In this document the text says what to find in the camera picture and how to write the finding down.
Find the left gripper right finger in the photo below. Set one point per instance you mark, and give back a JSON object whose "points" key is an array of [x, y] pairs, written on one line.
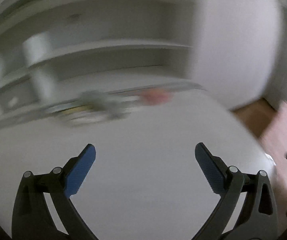
{"points": [[258, 216]]}

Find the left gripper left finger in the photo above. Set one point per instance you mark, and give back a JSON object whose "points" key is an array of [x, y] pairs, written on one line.
{"points": [[31, 218]]}

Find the pink bed cover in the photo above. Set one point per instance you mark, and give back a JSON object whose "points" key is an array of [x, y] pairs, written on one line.
{"points": [[274, 143]]}

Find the pink yellow snack box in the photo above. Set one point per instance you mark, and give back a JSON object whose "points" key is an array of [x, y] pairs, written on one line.
{"points": [[155, 96]]}

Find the white desk shelf unit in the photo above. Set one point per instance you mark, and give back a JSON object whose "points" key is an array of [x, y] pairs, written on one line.
{"points": [[54, 53]]}

